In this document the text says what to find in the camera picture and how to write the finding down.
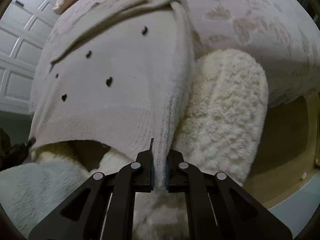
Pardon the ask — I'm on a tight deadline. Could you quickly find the cream knitted sweater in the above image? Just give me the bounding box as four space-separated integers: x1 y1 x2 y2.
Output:
29 0 194 187

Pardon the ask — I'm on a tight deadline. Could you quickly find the pale green fuzzy garment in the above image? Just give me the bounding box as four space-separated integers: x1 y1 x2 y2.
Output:
1 159 89 238

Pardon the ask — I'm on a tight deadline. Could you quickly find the white fluffy fleece garment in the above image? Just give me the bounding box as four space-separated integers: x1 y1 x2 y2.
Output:
172 49 268 185

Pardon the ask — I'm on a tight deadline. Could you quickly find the floral white bedspread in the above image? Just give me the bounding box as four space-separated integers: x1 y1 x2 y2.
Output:
49 0 320 110

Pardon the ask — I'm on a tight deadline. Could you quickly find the white panelled wardrobe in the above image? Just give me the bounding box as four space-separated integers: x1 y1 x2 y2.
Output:
1 0 58 115

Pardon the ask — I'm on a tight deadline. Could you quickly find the wooden bed frame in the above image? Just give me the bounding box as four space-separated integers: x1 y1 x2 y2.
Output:
244 93 319 208

